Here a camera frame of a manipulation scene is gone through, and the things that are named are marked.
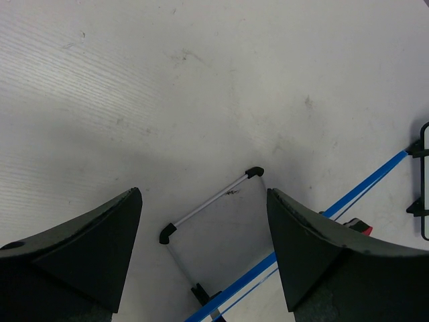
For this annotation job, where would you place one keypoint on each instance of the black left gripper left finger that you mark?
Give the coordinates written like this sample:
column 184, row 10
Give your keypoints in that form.
column 75, row 271

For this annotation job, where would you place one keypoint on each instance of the silver framed small whiteboard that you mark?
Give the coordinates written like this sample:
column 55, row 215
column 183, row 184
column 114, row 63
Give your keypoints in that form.
column 223, row 250

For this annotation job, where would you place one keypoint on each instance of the black framed whiteboard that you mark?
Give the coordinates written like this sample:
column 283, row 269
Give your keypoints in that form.
column 419, row 208

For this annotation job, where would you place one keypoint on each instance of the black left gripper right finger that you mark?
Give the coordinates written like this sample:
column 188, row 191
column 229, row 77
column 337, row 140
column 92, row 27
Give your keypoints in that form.
column 330, row 272

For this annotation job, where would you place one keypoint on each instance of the blue framed whiteboard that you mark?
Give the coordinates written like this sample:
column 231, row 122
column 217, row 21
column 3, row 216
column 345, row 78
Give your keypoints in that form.
column 362, row 188

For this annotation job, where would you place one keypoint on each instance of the red whiteboard eraser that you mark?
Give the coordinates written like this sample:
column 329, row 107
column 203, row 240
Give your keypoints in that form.
column 359, row 225

